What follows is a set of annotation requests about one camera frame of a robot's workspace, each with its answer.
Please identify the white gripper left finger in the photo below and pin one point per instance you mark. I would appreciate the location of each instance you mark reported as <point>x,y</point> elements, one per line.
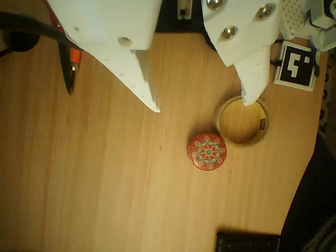
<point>113,23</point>

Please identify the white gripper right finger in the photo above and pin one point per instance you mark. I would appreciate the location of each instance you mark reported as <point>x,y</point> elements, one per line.
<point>244,23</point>

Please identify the white leader arm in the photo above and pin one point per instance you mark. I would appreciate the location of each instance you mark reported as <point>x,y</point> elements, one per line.
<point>319,23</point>

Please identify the beige masking tape roll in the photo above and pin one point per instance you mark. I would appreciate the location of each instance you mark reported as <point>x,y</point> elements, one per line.
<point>223,134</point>

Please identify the red patterned round tin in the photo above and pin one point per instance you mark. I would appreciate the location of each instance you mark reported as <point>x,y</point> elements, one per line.
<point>206,152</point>

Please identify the black flat panel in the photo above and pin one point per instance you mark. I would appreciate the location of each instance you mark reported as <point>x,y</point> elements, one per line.
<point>169,18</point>

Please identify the black-and-white marker card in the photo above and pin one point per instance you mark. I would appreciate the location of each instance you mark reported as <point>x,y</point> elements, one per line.
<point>296,67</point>

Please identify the black keyboard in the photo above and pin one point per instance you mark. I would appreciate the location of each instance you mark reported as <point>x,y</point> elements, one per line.
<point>248,242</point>

